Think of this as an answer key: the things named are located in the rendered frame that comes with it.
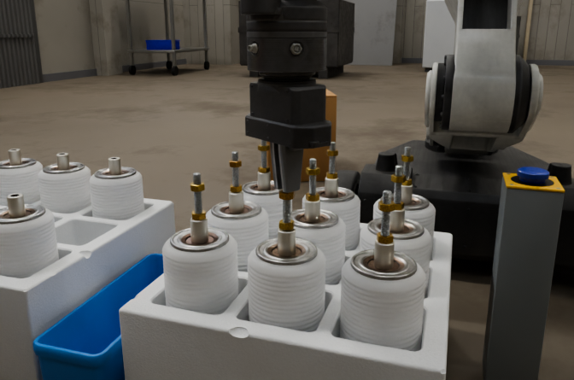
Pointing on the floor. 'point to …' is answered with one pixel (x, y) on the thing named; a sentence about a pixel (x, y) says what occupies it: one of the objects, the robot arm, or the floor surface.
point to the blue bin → (94, 330)
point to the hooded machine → (437, 27)
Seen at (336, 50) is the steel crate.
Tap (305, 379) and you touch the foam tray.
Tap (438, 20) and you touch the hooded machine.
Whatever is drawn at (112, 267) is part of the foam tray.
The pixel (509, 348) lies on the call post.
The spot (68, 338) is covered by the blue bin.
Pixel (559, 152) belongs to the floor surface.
